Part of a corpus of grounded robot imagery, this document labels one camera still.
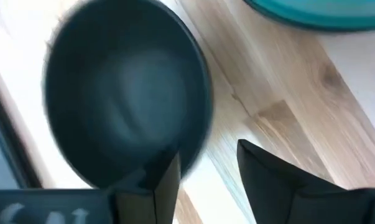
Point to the teal green bowl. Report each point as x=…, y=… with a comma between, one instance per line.
x=324, y=14

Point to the black bowl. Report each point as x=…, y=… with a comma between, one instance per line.
x=125, y=93

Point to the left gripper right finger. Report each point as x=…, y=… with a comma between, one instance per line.
x=283, y=193

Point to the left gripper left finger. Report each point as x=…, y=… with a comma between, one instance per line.
x=150, y=205

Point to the black metal table frame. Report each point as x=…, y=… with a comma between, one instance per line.
x=10, y=133

